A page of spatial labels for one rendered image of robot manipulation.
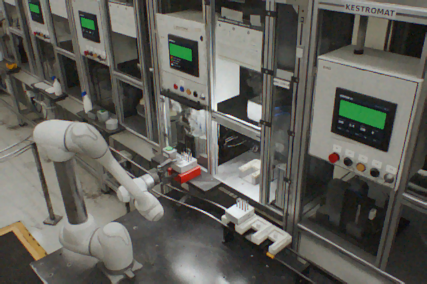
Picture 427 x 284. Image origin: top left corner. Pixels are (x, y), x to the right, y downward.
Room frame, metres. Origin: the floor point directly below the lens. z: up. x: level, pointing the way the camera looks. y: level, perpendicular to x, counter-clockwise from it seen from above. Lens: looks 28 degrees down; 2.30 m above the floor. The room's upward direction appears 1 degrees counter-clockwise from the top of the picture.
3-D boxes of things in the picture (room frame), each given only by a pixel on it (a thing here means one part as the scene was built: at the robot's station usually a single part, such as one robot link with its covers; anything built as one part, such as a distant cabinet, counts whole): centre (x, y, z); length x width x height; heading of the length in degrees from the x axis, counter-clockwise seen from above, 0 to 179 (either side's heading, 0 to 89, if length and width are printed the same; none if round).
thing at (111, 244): (1.62, 0.54, 0.85); 0.18 x 0.16 x 0.22; 72
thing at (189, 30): (2.38, 0.11, 1.60); 0.42 x 0.29 x 0.46; 43
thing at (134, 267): (1.61, 0.52, 0.71); 0.22 x 0.18 x 0.06; 43
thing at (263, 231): (1.70, -0.19, 0.84); 0.36 x 0.14 x 0.10; 43
